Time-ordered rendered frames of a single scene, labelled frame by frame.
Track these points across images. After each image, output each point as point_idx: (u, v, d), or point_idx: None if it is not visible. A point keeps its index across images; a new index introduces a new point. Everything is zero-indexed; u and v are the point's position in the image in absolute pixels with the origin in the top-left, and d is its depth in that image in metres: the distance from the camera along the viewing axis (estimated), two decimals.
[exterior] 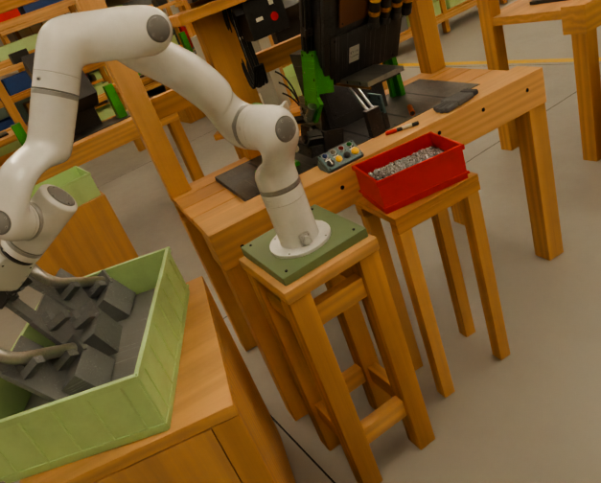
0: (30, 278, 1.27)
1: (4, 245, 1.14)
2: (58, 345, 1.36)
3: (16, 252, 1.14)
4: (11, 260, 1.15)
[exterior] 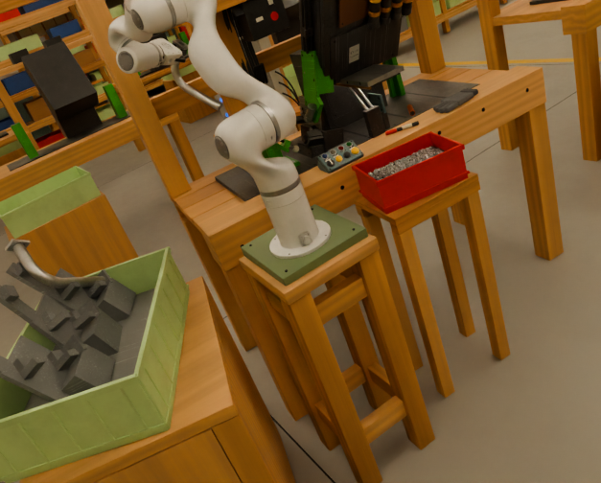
0: (183, 60, 2.01)
1: None
2: (209, 99, 2.11)
3: None
4: None
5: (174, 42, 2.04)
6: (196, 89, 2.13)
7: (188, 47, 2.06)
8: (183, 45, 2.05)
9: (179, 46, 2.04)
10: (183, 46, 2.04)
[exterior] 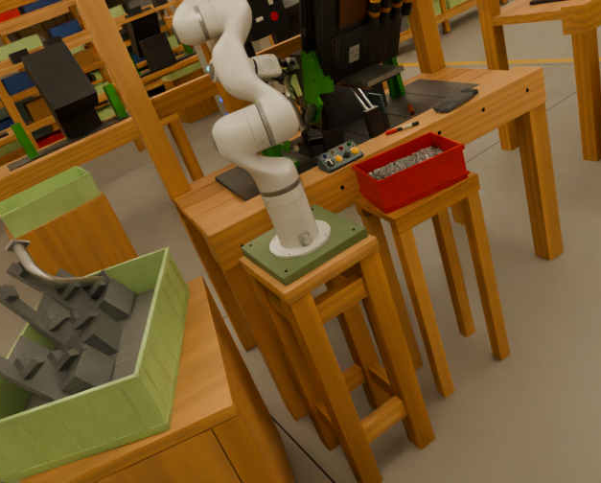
0: (280, 80, 2.11)
1: None
2: (299, 121, 2.18)
3: None
4: None
5: (286, 60, 2.13)
6: (296, 107, 2.21)
7: (296, 68, 2.13)
8: (292, 65, 2.13)
9: (288, 65, 2.13)
10: (290, 66, 2.12)
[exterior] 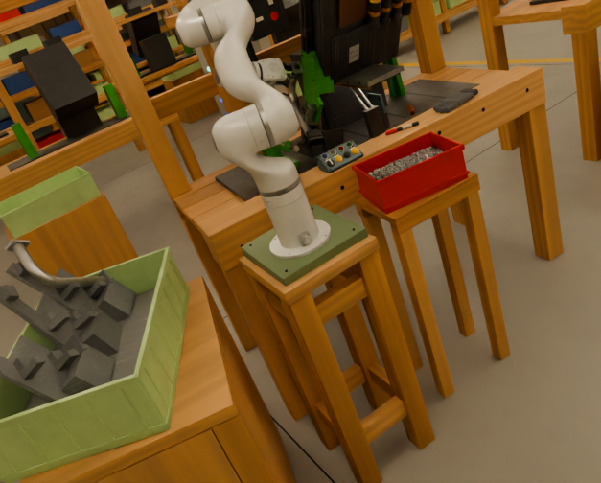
0: (286, 84, 2.12)
1: None
2: (304, 125, 2.19)
3: None
4: None
5: (290, 64, 2.15)
6: (301, 111, 2.22)
7: (301, 72, 2.14)
8: (297, 69, 2.14)
9: (292, 69, 2.14)
10: (295, 70, 2.14)
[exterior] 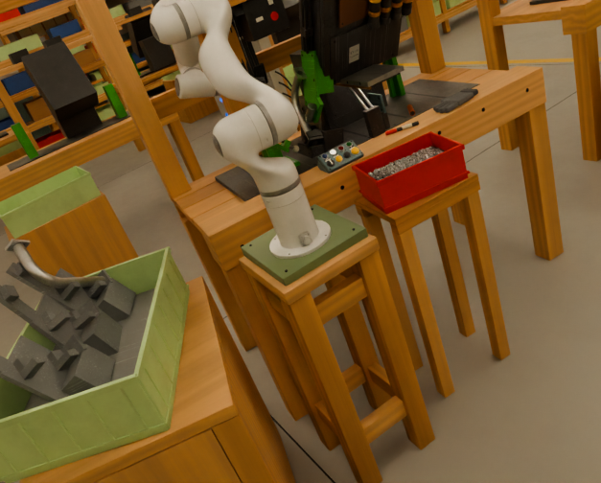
0: None
1: None
2: (307, 130, 2.18)
3: None
4: None
5: (293, 70, 2.14)
6: (304, 117, 2.21)
7: (304, 78, 2.13)
8: (300, 75, 2.13)
9: (295, 75, 2.13)
10: (298, 76, 2.13)
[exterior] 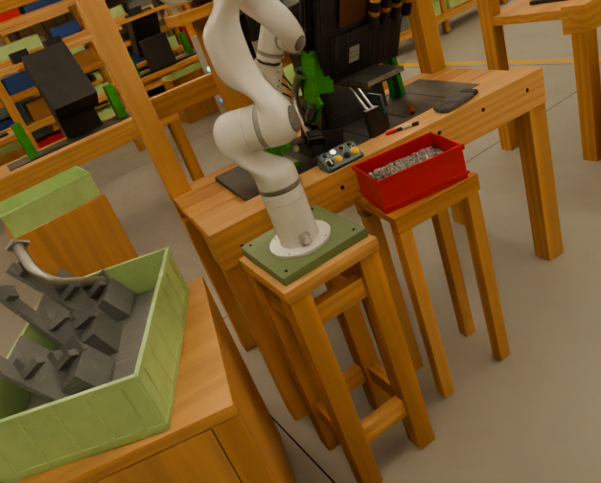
0: None
1: (256, 54, 1.74)
2: (307, 130, 2.18)
3: (260, 55, 1.71)
4: (260, 62, 1.73)
5: (293, 70, 2.14)
6: (304, 117, 2.21)
7: (304, 78, 2.13)
8: (300, 75, 2.13)
9: (295, 75, 2.13)
10: (298, 76, 2.13)
